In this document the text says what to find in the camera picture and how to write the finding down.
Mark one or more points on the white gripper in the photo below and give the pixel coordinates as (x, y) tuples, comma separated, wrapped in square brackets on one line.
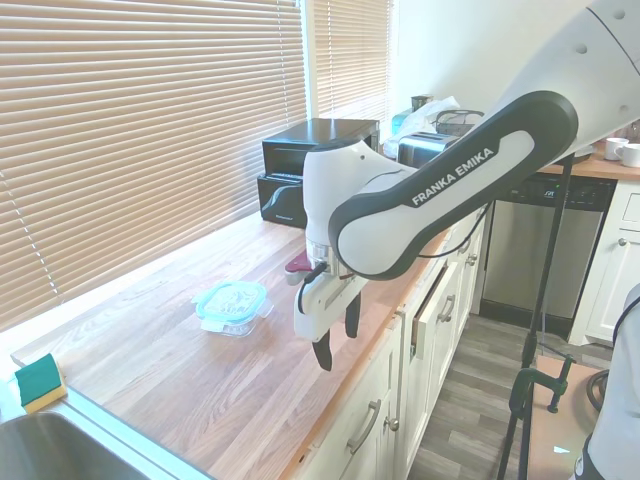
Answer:
[(315, 310)]

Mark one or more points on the teal clear container lid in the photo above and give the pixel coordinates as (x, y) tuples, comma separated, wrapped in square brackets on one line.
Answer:
[(230, 300)]

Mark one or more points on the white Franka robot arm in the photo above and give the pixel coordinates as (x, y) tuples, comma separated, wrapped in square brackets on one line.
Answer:
[(380, 235)]

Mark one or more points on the glass food container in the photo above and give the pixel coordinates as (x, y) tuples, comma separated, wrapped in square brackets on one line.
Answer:
[(242, 330)]

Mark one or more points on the white kitchen cabinet run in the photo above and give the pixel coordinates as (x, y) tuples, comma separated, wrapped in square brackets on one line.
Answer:
[(350, 390)]

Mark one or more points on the red kitchen tool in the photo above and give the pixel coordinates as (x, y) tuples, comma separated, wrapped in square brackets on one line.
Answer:
[(297, 265)]

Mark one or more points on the white drawer front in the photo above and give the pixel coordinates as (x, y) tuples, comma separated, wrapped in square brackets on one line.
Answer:
[(435, 330)]

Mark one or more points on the silver cabinet knob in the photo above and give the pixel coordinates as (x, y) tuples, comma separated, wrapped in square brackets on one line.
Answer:
[(472, 259), (392, 424)]

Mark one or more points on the black toaster oven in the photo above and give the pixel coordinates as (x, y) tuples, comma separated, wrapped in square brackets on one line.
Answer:
[(290, 150)]

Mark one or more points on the stainless steel dishwasher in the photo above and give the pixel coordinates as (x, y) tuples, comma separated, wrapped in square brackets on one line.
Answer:
[(515, 250)]

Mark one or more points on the green metal clamp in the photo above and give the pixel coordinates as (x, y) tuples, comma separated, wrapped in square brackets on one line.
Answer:
[(535, 372)]

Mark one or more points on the silver toaster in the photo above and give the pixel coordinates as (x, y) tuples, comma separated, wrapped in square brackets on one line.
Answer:
[(420, 147)]

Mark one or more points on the black tripod stand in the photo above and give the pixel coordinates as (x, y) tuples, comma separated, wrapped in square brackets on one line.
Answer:
[(543, 280)]

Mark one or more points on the teal glass jar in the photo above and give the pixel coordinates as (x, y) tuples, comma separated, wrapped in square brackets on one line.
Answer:
[(400, 122)]

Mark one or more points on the white plastic bag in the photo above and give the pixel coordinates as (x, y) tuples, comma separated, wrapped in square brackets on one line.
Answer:
[(425, 117)]

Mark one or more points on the wooden robot platform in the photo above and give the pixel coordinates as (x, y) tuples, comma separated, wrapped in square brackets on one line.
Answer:
[(560, 440)]

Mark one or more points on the dark glass jar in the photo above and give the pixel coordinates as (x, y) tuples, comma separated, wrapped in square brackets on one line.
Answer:
[(422, 101)]

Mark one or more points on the wide beige window blinds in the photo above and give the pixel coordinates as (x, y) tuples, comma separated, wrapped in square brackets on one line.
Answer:
[(150, 125)]

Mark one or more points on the narrow beige window blinds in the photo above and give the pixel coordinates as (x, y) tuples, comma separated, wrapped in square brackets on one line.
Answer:
[(350, 50)]

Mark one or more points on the green yellow sponge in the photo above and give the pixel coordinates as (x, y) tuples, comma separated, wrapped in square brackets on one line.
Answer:
[(37, 380)]

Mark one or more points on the stainless steel sink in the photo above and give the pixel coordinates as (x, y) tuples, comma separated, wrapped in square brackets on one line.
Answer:
[(50, 450)]

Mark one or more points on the white mug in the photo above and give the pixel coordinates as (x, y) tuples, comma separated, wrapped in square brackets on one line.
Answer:
[(632, 155), (614, 148)]

